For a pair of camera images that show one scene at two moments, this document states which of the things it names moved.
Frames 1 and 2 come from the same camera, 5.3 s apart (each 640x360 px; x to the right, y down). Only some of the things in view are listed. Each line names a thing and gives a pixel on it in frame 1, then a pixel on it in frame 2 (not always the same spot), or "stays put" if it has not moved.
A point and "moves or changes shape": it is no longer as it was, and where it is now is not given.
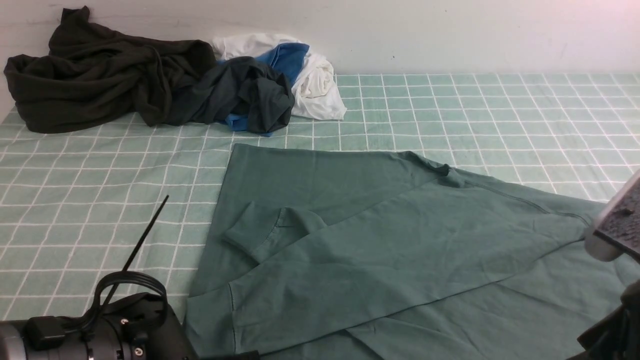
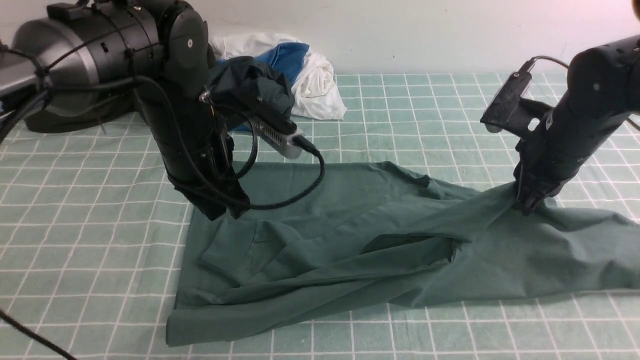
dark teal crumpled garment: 245,87 stays put
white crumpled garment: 315,89 stays put
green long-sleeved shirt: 311,255 moves or changes shape
